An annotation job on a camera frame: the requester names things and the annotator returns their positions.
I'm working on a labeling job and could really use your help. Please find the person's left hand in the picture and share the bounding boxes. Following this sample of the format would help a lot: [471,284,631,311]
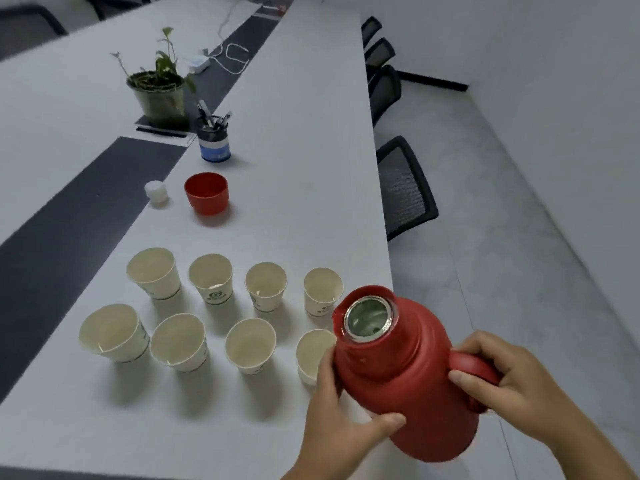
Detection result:
[292,347,407,475]

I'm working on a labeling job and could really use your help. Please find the person's right hand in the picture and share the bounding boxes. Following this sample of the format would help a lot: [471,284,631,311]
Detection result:
[448,330,586,445]

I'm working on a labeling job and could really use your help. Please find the red thermos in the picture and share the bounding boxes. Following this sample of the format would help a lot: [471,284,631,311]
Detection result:
[332,285,503,463]

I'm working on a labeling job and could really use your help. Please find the red thermos lid cup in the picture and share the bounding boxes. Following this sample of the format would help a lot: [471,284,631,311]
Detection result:
[183,172,230,216]

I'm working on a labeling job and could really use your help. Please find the white conference table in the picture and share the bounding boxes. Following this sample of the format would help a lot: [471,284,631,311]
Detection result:
[0,0,396,480]

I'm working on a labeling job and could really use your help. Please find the black mesh office chair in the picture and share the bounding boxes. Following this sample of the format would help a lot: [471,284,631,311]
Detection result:
[369,64,403,127]
[375,135,439,241]
[361,16,383,48]
[0,4,69,61]
[363,37,397,71]
[83,0,151,21]

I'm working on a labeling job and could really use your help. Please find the black mesh pen holder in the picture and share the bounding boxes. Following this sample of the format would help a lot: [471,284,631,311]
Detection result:
[196,122,232,163]

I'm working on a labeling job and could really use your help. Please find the potted green plant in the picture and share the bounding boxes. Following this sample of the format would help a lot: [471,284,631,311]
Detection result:
[109,27,199,131]

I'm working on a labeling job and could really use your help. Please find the silver table cable hatch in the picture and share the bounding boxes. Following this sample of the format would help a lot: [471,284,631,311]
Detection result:
[133,122,197,145]
[255,0,293,17]

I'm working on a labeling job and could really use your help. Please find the white charging cable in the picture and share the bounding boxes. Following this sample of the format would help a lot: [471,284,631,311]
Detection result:
[207,43,249,75]

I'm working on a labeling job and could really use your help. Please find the white power strip cord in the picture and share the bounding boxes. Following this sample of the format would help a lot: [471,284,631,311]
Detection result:
[217,0,239,51]

